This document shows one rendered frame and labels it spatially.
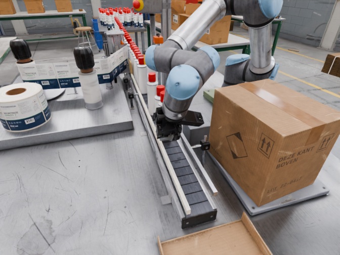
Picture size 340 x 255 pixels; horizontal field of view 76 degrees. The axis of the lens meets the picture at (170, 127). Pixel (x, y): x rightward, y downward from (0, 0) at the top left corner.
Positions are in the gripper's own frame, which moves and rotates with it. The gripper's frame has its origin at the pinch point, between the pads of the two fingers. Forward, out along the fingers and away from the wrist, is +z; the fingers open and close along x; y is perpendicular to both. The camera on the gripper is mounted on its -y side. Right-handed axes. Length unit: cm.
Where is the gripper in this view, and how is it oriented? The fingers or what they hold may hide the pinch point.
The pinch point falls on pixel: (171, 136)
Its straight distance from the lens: 82.3
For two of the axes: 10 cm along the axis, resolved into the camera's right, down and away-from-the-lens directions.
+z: -1.4, 4.5, 8.8
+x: 2.4, 8.8, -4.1
